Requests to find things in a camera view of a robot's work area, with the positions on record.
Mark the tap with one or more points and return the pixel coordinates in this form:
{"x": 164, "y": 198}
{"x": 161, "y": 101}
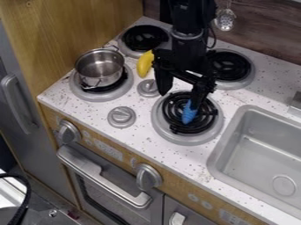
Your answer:
{"x": 296, "y": 101}

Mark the toy stove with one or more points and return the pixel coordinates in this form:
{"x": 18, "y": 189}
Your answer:
{"x": 184, "y": 129}

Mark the toy sink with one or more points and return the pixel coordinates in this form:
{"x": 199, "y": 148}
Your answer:
{"x": 258, "y": 158}

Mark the silver pot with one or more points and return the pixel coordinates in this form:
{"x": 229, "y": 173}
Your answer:
{"x": 99, "y": 66}

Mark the silver strainer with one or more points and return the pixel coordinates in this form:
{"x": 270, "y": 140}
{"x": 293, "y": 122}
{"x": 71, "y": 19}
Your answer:
{"x": 225, "y": 18}

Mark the yellow toy banana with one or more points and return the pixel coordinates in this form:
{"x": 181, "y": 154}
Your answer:
{"x": 144, "y": 63}

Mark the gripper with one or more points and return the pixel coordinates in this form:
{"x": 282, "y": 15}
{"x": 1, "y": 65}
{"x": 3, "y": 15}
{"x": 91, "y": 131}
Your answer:
{"x": 188, "y": 54}

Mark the grey toy fridge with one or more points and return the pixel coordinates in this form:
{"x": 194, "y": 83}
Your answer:
{"x": 23, "y": 117}

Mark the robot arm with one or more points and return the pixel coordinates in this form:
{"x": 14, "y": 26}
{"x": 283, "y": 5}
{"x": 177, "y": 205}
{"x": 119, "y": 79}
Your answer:
{"x": 184, "y": 14}

